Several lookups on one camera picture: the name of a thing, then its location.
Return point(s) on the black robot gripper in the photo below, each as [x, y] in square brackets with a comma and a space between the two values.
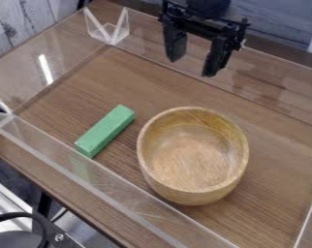
[208, 19]

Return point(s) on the green rectangular block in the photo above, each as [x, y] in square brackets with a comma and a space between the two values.
[105, 131]

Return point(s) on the brown wooden bowl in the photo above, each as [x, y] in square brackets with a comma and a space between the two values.
[193, 154]

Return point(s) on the clear acrylic enclosure wall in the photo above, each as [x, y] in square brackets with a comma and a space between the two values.
[102, 59]

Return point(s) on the black metal bracket with screw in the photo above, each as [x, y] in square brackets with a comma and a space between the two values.
[55, 236]

